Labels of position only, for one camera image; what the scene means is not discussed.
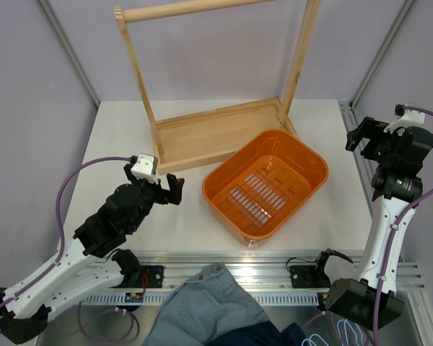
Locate left aluminium corner post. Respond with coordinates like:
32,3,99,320
35,0,101,109

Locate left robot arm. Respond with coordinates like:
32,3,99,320
0,174,185,345

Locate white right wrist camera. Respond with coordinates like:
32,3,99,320
383,104,425,134

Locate aluminium corner post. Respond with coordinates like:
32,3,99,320
349,0,417,110
35,0,101,109

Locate orange plastic basket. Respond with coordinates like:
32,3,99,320
202,129,328,247

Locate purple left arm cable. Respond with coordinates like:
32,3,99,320
0,156,133,332

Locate dark blue denim garment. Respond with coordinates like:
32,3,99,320
209,321,306,346

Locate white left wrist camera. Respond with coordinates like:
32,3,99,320
124,153,159,185

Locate light blue skirt hanger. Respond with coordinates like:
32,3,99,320
300,319,374,346

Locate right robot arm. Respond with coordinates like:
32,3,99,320
313,117,433,332

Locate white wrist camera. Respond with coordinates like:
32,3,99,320
124,153,159,185
383,104,425,134

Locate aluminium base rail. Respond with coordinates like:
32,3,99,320
39,250,425,307

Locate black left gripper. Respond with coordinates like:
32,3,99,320
126,165,184,233

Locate light denim jacket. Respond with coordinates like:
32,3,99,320
143,262,270,345

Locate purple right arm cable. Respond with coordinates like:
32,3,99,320
373,105,433,346

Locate wooden clothes rack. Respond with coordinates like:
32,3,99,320
113,1,321,174

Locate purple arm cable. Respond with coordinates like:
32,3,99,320
373,105,433,346
0,156,133,332

